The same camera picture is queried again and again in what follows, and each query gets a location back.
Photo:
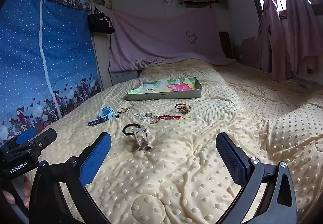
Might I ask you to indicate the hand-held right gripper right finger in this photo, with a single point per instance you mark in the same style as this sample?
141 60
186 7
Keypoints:
229 161

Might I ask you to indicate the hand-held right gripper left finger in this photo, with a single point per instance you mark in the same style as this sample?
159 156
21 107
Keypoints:
96 158

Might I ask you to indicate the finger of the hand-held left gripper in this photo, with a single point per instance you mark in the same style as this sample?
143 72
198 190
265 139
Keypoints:
46 137
25 136

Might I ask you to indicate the light blue wrist watch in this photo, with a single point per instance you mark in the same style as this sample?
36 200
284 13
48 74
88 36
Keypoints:
106 113

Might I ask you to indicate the key rings with black charm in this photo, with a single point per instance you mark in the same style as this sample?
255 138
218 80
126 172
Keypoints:
117 114

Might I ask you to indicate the grey hair claw clip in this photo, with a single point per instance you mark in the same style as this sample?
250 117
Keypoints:
141 138

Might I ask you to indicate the metal tray with colourful lining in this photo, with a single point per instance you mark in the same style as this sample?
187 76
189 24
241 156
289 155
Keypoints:
164 96

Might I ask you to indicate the person's left hand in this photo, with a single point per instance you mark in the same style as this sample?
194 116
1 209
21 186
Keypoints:
26 188

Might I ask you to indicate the yellow dotted blanket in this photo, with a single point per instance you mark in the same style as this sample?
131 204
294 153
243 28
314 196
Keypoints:
176 176

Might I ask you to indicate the grey bedside drawer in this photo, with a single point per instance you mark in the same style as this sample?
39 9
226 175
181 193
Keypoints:
121 76

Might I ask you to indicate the blue dotted fabric wardrobe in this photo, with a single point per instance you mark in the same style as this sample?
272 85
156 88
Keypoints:
25 50

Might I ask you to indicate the light wooden cabinet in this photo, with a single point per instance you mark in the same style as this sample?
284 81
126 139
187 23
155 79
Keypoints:
102 57

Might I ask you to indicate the brown wooden board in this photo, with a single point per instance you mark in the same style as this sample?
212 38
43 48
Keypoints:
224 42

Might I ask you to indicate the black tote bag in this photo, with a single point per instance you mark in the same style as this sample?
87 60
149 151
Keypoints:
101 22

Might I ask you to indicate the pink curtain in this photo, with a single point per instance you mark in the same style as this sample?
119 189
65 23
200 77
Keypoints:
277 37

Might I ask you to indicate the pink hanging sheet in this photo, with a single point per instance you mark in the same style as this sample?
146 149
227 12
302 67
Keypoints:
164 37

